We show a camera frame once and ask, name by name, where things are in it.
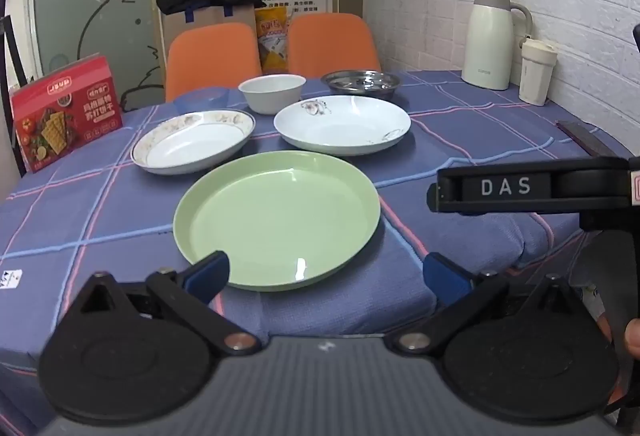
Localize cardboard box with black cloth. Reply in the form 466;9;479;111
160;4;259;67

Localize yellow package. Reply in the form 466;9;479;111
254;6;292;73

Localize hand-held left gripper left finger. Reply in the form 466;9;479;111
65;250;263;358

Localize blue translucent bowl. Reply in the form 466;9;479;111
173;87;231;115

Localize green plate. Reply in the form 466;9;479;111
173;151;382;292

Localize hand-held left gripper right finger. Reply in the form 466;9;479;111
384;252;585;359

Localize blue plaid tablecloth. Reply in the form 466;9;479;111
0;69;634;412

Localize white thermos jug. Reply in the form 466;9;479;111
460;0;534;91

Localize person's right hand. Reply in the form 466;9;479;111
599;316;640;363

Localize white bowl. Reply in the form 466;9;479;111
238;74;307;116

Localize red cracker box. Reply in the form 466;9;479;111
10;54;124;174

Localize floral rim white plate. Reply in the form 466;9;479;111
130;110;256;176

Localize stainless steel plate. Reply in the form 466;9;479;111
320;70;401;99

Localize frosted glass panel with cartoon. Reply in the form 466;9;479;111
29;0;167;89

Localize orange chair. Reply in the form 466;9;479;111
287;13;382;79
164;22;264;103

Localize white plate with flower print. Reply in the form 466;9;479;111
273;96;413;157

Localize white tumbler cup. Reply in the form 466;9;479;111
518;38;558;106

